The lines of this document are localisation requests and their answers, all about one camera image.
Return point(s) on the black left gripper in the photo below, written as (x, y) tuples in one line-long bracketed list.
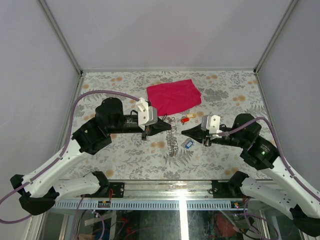
[(161, 126)]

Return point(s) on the pink cloth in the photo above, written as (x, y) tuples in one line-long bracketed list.
[(174, 97)]

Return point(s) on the blue tag key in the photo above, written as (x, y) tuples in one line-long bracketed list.
[(189, 144)]

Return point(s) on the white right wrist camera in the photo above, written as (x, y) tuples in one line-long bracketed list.
[(211, 124)]

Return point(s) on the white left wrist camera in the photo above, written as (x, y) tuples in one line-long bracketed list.
[(147, 114)]

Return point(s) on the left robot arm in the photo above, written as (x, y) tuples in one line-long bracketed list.
[(42, 188)]

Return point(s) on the red tag key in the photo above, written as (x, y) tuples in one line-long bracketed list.
[(184, 120)]

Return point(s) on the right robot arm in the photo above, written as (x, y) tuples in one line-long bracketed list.
[(297, 199)]

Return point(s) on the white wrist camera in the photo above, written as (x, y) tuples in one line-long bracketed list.
[(211, 124), (147, 114)]

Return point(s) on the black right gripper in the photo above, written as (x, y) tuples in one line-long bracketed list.
[(196, 133)]

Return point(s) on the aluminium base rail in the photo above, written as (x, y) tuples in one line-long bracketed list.
[(157, 195)]

